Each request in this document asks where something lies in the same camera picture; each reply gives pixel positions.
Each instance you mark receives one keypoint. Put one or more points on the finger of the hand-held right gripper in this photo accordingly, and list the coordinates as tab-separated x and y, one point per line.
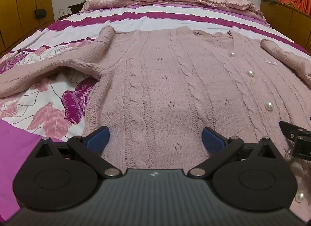
288	128

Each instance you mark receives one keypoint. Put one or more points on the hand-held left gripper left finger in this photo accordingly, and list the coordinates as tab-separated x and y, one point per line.
98	139

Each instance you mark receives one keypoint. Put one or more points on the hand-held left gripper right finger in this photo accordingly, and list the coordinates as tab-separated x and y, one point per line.
213	142

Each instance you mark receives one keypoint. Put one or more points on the pink knit sweater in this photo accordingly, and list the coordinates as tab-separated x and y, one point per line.
158	82

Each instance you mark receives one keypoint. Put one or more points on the yellow wooden dresser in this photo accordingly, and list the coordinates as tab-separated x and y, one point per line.
286	19

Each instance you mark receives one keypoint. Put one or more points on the red bag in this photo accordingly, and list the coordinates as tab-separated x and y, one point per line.
63	17

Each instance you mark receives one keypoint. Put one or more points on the floral striped bed cover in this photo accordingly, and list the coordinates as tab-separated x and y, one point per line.
170	19

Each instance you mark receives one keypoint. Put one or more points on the pink velvet pillow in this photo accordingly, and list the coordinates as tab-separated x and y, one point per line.
97	3

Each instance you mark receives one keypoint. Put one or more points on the yellow wooden wardrobe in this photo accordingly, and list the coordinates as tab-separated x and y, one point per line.
19	2

